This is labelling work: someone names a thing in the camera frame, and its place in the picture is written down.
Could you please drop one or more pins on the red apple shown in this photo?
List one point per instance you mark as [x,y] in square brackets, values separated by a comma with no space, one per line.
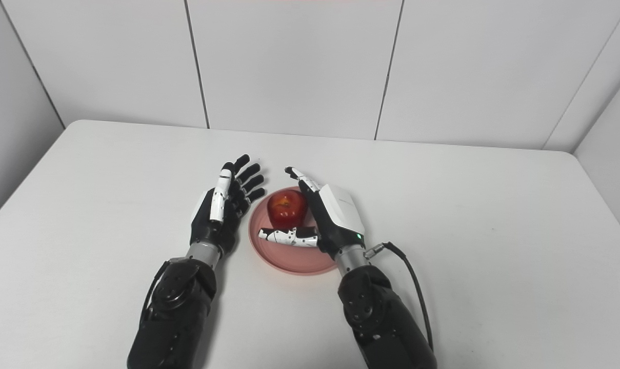
[286,207]

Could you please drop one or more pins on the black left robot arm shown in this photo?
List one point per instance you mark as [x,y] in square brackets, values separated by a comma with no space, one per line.
[176,318]

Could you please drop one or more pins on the pink round plate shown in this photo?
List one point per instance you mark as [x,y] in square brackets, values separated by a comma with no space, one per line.
[289,259]

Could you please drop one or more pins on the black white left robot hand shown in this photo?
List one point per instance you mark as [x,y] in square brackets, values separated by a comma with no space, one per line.
[204,225]

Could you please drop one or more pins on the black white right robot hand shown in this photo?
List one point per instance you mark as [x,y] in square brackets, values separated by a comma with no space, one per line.
[335,215]

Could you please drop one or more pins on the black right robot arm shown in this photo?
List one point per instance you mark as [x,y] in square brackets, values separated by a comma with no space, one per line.
[381,318]

